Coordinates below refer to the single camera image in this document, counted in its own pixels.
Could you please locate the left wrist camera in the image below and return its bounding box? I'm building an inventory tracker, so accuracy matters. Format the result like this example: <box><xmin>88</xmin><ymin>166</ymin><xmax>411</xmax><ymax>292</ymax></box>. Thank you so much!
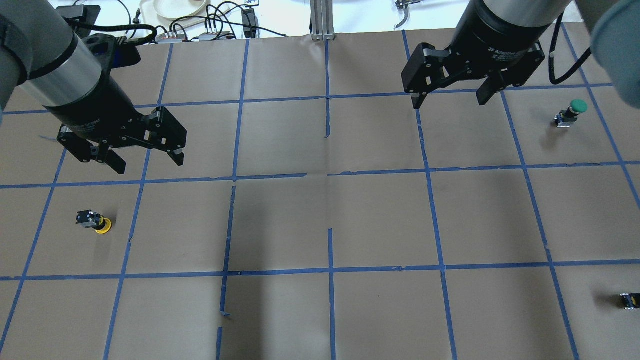
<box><xmin>82</xmin><ymin>33</ymin><xmax>141</xmax><ymax>72</ymax></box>

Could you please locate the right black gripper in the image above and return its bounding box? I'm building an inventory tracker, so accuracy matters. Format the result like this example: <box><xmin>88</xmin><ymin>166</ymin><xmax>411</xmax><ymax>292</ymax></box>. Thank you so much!
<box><xmin>401</xmin><ymin>0</ymin><xmax>546</xmax><ymax>110</ymax></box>

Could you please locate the yellow push button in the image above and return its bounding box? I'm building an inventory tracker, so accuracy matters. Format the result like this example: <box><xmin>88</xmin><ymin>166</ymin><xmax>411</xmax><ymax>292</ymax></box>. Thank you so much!
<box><xmin>76</xmin><ymin>209</ymin><xmax>113</xmax><ymax>235</ymax></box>

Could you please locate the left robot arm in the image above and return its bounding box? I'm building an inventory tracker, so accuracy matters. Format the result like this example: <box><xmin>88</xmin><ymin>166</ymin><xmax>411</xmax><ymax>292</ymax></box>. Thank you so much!
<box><xmin>0</xmin><ymin>0</ymin><xmax>188</xmax><ymax>174</ymax></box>

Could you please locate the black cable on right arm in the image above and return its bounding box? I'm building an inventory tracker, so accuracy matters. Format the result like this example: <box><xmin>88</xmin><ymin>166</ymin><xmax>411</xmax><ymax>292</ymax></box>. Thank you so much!
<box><xmin>548</xmin><ymin>15</ymin><xmax>593</xmax><ymax>85</ymax></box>

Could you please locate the white plate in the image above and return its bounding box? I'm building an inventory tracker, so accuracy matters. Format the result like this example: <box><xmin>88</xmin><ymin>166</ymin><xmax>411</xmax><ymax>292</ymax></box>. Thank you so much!
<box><xmin>152</xmin><ymin>0</ymin><xmax>210</xmax><ymax>20</ymax></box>

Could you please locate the black stand base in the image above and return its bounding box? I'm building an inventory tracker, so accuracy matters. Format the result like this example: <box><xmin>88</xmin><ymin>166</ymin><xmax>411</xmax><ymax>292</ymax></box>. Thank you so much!
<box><xmin>55</xmin><ymin>5</ymin><xmax>102</xmax><ymax>25</ymax></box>

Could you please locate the small black switch block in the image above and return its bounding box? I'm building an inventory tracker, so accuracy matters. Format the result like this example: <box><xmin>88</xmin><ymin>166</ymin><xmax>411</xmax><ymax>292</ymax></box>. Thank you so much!
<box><xmin>619</xmin><ymin>292</ymin><xmax>640</xmax><ymax>310</ymax></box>

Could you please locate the aluminium frame post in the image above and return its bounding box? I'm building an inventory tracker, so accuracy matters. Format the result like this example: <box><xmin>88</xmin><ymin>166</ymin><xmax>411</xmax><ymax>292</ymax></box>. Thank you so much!
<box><xmin>310</xmin><ymin>0</ymin><xmax>336</xmax><ymax>42</ymax></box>

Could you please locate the black power adapter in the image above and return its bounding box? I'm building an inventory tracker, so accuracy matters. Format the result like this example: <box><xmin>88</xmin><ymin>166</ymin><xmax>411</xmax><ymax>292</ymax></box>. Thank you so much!
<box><xmin>241</xmin><ymin>7</ymin><xmax>258</xmax><ymax>39</ymax></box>

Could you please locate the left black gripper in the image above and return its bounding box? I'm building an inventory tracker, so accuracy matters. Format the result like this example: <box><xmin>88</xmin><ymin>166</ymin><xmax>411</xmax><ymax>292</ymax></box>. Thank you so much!
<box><xmin>45</xmin><ymin>80</ymin><xmax>188</xmax><ymax>174</ymax></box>

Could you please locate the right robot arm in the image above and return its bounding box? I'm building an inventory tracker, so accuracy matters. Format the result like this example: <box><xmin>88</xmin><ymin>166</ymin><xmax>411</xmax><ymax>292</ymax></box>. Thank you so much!
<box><xmin>401</xmin><ymin>0</ymin><xmax>640</xmax><ymax>110</ymax></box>

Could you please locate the green push button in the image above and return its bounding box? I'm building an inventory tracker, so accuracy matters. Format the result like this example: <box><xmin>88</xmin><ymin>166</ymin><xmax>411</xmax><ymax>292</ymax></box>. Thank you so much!
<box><xmin>553</xmin><ymin>99</ymin><xmax>589</xmax><ymax>129</ymax></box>

